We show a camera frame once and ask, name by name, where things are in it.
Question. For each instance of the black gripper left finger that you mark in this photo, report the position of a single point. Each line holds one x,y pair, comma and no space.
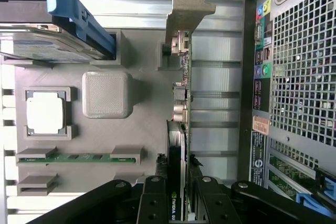
153,203

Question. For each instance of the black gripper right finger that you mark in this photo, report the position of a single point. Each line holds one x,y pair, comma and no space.
218,205

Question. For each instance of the grey printed parts rack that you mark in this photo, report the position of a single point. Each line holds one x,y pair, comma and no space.
147,129

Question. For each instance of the green RAM stick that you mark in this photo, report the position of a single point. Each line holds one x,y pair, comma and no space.
86,158

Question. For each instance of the blue case latch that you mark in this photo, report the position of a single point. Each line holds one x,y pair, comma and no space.
304,201

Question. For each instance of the black open PC case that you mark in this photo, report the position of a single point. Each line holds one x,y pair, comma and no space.
246,77

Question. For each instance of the silver CPU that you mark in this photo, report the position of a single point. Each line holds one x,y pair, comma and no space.
44,112

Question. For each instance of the hard disk with blue caddy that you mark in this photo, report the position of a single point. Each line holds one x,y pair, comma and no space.
65,11

